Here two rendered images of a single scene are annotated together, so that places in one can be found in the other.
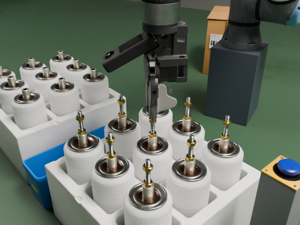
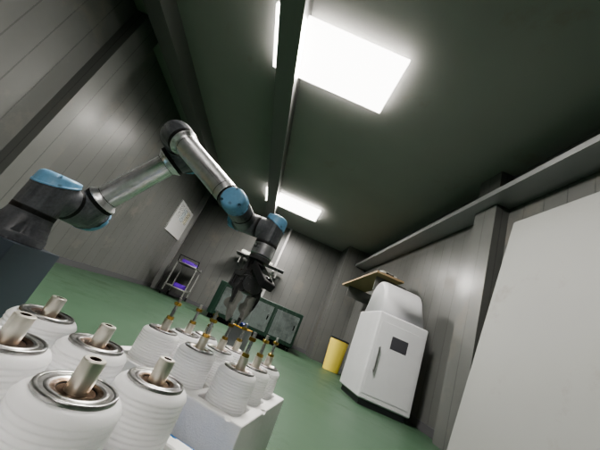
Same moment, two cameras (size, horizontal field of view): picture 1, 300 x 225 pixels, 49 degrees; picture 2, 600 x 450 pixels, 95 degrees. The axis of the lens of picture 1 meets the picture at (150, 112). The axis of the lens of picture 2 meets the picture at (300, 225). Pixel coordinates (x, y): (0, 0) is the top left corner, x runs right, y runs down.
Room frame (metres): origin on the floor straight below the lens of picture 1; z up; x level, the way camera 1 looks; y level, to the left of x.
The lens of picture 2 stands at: (1.02, 0.80, 0.38)
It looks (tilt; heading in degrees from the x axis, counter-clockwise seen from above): 20 degrees up; 240
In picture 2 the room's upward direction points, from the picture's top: 24 degrees clockwise
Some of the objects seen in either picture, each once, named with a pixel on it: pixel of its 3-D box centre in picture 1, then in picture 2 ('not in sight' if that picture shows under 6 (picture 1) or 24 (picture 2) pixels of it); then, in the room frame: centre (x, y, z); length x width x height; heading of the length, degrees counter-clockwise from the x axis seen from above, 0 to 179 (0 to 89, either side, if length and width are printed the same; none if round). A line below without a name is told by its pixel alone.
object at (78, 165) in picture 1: (86, 172); (220, 412); (0.65, 0.16, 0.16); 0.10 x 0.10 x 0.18
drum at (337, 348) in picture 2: not in sight; (335, 354); (-3.04, -3.15, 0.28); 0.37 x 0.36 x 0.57; 60
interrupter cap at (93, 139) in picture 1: (83, 143); (239, 370); (0.65, 0.16, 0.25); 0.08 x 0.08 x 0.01
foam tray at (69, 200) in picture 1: (152, 195); (190, 411); (0.64, -0.01, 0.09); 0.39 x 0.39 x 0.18; 42
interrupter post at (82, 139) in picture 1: (82, 138); (241, 363); (0.65, 0.16, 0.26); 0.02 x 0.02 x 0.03
